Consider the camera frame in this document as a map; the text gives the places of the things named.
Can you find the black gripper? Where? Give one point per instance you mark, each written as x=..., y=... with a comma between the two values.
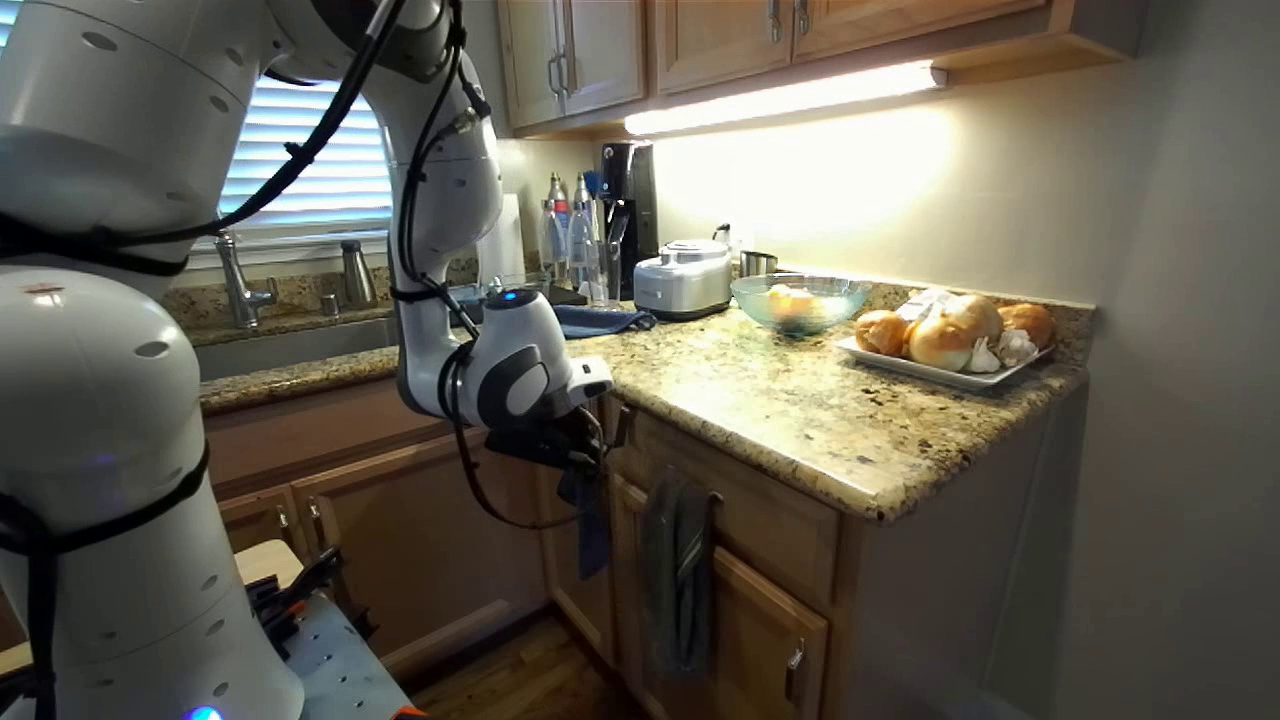
x=555, y=437

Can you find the blue towel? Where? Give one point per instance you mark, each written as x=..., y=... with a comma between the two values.
x=592, y=532
x=600, y=322

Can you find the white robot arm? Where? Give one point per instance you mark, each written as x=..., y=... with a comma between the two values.
x=95, y=402

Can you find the grey hanging towel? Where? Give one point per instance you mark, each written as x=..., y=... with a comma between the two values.
x=681, y=575

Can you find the folded blue towel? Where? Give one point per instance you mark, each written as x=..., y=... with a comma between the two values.
x=600, y=322

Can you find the white paper towel roll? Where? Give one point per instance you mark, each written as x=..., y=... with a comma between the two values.
x=507, y=243

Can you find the narrow wooden cabinet door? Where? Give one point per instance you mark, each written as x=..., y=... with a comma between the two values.
x=583, y=593

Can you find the wooden drawer front with hooks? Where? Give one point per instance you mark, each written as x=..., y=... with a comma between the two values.
x=745, y=502

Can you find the wooden under-sink cabinet door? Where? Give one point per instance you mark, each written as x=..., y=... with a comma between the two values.
x=423, y=547

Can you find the grey food processor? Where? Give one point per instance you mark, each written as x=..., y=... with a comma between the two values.
x=681, y=279

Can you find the clear slim bottle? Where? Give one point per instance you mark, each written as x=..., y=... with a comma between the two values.
x=588, y=237

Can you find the clear wide bottle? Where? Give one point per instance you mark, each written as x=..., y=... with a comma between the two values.
x=558, y=237

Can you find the wide wooden cabinet door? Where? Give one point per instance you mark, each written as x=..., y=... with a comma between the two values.
x=760, y=654

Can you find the pale yellow fruit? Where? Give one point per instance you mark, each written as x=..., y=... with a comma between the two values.
x=789, y=304

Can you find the black soda maker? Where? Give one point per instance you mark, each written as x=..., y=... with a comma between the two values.
x=628, y=213

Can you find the wooden under-sink panel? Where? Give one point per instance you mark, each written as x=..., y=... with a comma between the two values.
x=320, y=431

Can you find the glass fruit bowl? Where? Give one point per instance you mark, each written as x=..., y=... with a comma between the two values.
x=802, y=304

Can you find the metal soap dispenser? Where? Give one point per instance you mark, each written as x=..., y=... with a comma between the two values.
x=359, y=274

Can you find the steel sink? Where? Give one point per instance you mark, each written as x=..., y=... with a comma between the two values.
x=295, y=341

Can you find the golden bread roll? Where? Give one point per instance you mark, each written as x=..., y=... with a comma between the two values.
x=1030, y=322
x=881, y=329
x=953, y=333

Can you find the white rectangular plate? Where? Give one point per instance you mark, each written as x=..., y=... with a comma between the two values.
x=942, y=363

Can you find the metal sink faucet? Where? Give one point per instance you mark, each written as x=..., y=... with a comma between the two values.
x=236, y=283

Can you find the wooden upper cabinet door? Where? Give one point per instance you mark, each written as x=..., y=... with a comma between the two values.
x=574, y=56
x=922, y=16
x=723, y=42

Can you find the under-cabinet strip light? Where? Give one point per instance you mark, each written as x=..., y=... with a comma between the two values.
x=784, y=97

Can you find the white window blinds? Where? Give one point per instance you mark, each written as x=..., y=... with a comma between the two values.
x=301, y=162

